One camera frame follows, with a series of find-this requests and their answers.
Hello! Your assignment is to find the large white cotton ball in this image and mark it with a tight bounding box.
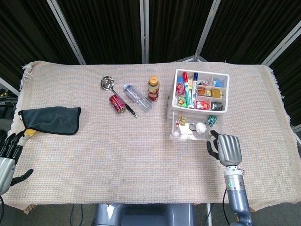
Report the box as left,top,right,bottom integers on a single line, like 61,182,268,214
196,122,208,135

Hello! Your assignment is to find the red soda can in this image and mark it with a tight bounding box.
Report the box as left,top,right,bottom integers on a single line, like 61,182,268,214
109,94,127,114

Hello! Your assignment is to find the dark grey microfibre cloth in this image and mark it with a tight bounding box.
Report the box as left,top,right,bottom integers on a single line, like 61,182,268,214
18,106,81,136

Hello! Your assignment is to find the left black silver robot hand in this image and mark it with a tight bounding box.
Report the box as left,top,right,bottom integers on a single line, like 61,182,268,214
0,131,34,196

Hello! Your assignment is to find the steel ladle black handle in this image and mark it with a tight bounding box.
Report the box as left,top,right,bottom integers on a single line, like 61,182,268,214
100,76,138,118

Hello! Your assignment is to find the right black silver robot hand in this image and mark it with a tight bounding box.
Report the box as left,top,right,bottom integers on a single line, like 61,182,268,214
206,129,243,167

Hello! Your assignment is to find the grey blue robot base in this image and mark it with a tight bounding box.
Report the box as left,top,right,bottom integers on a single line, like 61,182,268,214
94,202,196,226

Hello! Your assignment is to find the green white packet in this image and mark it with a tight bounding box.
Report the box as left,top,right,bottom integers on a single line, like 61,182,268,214
205,114,219,126

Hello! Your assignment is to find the beige woven tablecloth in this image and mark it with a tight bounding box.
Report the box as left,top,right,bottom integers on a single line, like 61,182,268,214
6,60,297,214

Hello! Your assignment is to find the red candy packet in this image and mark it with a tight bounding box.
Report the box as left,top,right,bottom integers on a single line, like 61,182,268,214
195,100,211,110

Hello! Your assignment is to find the clear drawer with cotton balls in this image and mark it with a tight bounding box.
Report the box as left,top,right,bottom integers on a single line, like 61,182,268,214
169,110,226,142

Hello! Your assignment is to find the white plastic drawer organizer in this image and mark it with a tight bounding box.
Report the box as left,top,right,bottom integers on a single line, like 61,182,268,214
166,68,230,142

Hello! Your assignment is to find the blue cap marker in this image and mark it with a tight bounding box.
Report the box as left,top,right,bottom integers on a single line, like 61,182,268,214
191,72,199,108

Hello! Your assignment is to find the clear plastic water bottle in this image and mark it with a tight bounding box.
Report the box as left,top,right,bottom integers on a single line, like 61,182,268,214
123,83,153,113

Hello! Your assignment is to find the milk tea bottle yellow cap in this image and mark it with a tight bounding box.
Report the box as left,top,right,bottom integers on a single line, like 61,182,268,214
147,75,160,102

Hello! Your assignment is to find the metal table leg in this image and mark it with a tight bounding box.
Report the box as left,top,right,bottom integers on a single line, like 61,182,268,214
206,203,213,226

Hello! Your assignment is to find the black folding screen panel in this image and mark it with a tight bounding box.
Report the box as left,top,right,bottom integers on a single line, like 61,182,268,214
0,0,86,95
262,20,301,125
143,0,221,64
194,0,301,65
50,0,145,65

